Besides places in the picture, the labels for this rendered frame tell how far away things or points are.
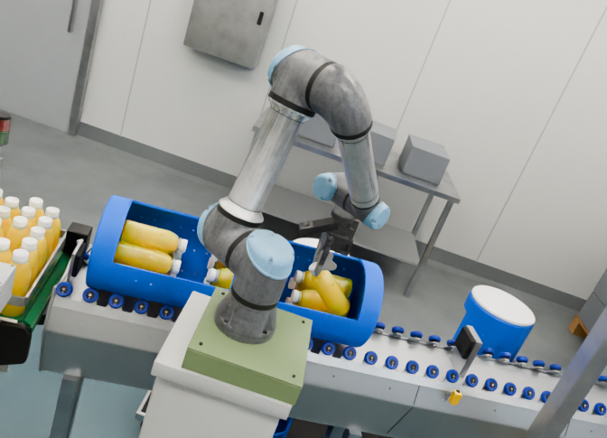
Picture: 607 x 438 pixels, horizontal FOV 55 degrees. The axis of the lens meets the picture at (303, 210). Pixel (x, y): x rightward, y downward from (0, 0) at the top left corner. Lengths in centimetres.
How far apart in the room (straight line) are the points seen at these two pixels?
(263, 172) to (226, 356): 42
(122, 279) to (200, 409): 50
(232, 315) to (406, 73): 387
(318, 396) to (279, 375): 70
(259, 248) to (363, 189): 31
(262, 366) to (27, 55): 467
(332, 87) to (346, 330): 87
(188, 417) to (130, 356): 52
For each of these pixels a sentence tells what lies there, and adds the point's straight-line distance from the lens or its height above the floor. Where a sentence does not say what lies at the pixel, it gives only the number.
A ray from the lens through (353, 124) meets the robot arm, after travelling 124.
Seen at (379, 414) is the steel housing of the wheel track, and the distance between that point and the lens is 211.
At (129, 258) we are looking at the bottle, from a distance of 176.
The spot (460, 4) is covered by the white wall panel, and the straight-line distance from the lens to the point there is 500.
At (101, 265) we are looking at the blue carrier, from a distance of 172.
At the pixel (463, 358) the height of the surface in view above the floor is 99.
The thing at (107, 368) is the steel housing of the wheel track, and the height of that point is 70.
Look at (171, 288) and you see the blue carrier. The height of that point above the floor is 107.
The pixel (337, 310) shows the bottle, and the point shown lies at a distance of 185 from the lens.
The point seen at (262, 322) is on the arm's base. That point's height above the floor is 126.
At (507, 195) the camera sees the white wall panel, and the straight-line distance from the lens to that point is 539.
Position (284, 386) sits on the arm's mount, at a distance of 132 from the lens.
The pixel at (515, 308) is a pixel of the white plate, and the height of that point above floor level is 104.
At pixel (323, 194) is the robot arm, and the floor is 149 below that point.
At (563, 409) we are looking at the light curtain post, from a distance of 196.
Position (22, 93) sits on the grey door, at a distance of 577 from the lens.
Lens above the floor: 201
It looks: 22 degrees down
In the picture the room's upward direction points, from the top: 20 degrees clockwise
